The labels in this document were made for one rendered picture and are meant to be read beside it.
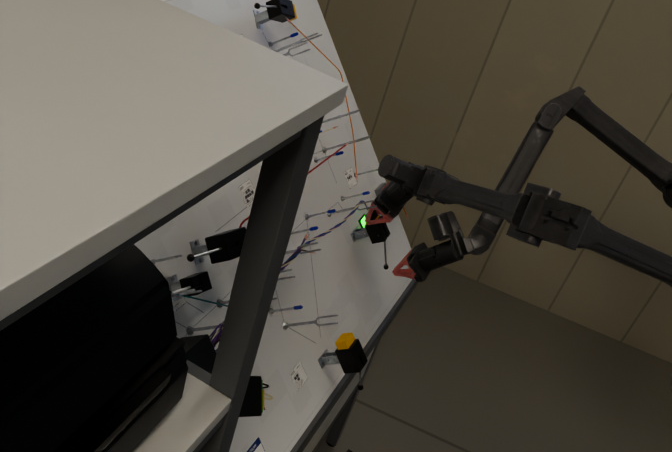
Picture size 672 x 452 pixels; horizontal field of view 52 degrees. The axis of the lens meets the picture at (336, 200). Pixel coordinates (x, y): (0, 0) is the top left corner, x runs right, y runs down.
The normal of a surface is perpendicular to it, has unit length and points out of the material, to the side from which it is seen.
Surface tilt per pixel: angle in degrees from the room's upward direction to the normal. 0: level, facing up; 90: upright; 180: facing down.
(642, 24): 90
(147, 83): 0
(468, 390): 0
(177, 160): 0
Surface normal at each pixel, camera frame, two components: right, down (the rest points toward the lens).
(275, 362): 0.83, -0.19
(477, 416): 0.26, -0.81
